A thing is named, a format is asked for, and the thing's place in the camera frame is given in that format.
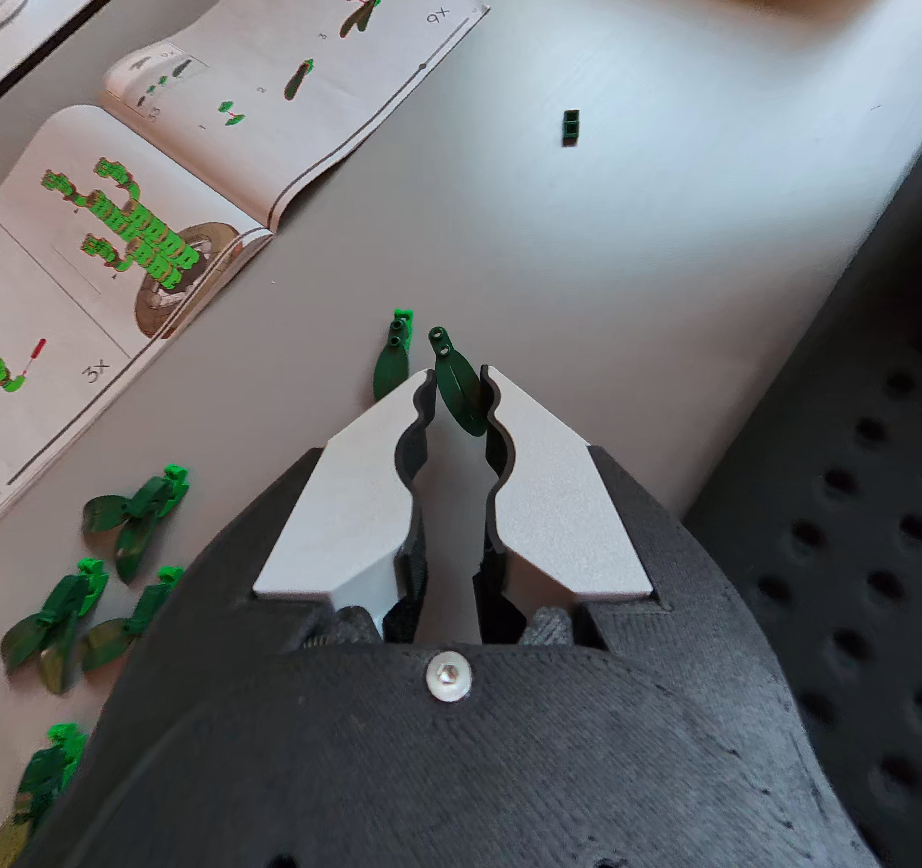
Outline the dark green lego leaf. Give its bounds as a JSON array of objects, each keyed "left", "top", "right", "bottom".
[
  {"left": 428, "top": 326, "right": 489, "bottom": 439},
  {"left": 372, "top": 317, "right": 413, "bottom": 403}
]

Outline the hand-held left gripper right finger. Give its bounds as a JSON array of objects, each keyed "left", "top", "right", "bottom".
[{"left": 477, "top": 365, "right": 656, "bottom": 644}]

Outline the green lego leaf cluster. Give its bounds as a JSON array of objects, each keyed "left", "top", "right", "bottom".
[
  {"left": 81, "top": 465, "right": 191, "bottom": 585},
  {"left": 11, "top": 722, "right": 89, "bottom": 844},
  {"left": 0, "top": 558, "right": 110, "bottom": 696},
  {"left": 79, "top": 565, "right": 185, "bottom": 674}
]

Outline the white metal stand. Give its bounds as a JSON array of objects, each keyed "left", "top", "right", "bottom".
[{"left": 0, "top": 0, "right": 174, "bottom": 97}]

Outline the open instruction booklet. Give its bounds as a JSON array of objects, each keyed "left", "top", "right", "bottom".
[{"left": 0, "top": 0, "right": 492, "bottom": 517}]

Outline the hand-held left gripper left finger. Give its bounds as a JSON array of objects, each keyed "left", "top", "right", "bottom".
[{"left": 252, "top": 369, "right": 439, "bottom": 644}]

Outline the black perforated pad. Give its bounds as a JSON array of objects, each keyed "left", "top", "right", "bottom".
[{"left": 680, "top": 155, "right": 922, "bottom": 868}]

